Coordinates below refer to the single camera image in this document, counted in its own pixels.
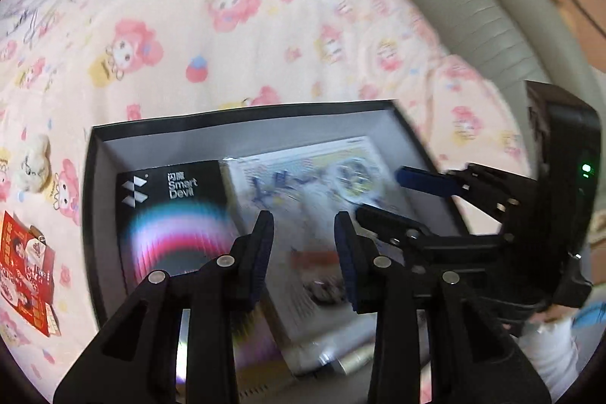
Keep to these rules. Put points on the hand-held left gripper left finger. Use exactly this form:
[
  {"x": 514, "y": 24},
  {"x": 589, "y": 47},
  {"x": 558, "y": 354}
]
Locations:
[{"x": 262, "y": 255}]

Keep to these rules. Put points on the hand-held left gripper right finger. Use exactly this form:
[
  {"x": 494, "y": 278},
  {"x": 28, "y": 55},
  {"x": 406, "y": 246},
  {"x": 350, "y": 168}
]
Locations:
[{"x": 344, "y": 255}]

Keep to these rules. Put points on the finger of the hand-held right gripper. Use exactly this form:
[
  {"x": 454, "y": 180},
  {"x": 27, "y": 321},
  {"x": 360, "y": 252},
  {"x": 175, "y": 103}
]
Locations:
[
  {"x": 426, "y": 181},
  {"x": 388, "y": 224}
]

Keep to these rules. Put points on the clear packet with blue print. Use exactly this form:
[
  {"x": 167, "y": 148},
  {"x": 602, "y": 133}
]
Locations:
[{"x": 293, "y": 191}]

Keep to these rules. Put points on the black packet with colourful print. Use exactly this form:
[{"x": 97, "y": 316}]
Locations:
[{"x": 156, "y": 195}]

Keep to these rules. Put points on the black cardboard box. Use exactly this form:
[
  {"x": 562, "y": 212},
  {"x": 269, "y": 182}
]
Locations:
[{"x": 284, "y": 134}]

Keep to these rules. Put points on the red printed packet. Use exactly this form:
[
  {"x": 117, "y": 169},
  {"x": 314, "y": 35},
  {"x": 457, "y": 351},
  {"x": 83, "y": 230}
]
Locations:
[{"x": 23, "y": 271}]

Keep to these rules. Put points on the small cream plush toy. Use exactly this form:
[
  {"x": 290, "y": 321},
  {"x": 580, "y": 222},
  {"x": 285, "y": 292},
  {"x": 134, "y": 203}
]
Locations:
[{"x": 34, "y": 162}]

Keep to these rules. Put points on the person's right forearm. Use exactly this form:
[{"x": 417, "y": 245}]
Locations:
[{"x": 549, "y": 352}]

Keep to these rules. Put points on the light blue cloth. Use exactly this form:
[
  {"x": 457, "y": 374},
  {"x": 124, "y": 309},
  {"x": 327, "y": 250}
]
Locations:
[{"x": 589, "y": 316}]

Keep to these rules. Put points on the pink printed blanket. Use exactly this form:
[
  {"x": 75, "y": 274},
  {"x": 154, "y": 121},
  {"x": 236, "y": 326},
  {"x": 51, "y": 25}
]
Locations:
[{"x": 236, "y": 53}]

